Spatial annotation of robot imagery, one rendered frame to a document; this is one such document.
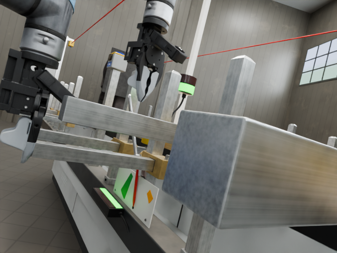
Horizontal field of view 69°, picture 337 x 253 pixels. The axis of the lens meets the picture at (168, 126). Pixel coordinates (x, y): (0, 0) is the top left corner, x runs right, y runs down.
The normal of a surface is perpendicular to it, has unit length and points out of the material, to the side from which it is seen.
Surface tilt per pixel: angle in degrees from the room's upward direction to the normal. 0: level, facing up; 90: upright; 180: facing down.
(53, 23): 90
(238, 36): 90
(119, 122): 90
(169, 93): 90
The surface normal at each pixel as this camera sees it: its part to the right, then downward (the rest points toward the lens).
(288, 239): -0.82, -0.20
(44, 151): 0.53, 0.13
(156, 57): 0.77, 0.19
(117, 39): 0.14, 0.03
